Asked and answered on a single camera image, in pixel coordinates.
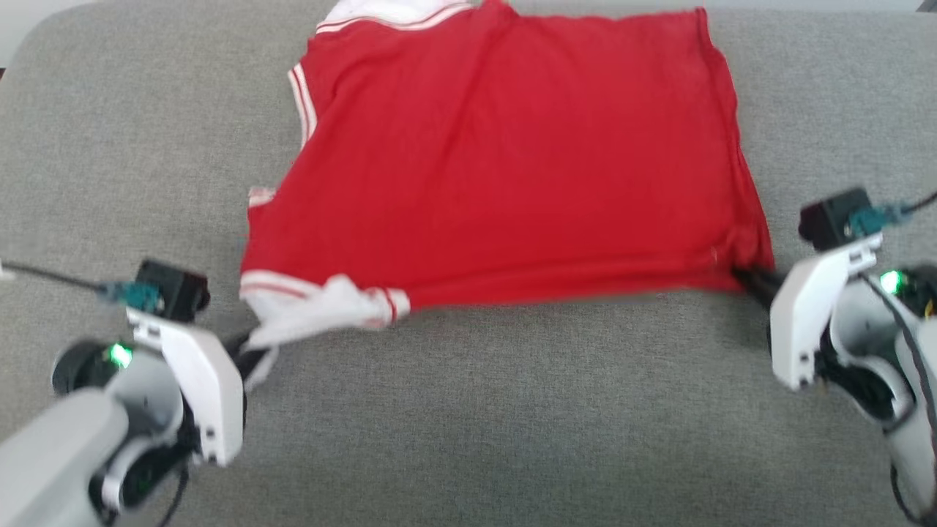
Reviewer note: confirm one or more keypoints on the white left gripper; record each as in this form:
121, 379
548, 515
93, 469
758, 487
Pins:
205, 380

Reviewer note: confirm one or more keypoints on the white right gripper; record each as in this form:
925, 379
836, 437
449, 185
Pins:
805, 322

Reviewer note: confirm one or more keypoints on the red and white garment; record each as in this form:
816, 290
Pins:
512, 161

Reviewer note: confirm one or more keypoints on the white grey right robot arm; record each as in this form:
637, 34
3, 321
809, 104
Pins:
886, 351

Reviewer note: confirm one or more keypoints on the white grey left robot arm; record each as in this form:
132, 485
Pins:
66, 446

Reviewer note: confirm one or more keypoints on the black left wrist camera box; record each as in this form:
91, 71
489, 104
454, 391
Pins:
172, 289

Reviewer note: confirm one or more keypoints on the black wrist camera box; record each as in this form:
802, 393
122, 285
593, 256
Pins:
831, 219
172, 289

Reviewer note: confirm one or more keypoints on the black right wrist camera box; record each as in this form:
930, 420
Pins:
831, 219

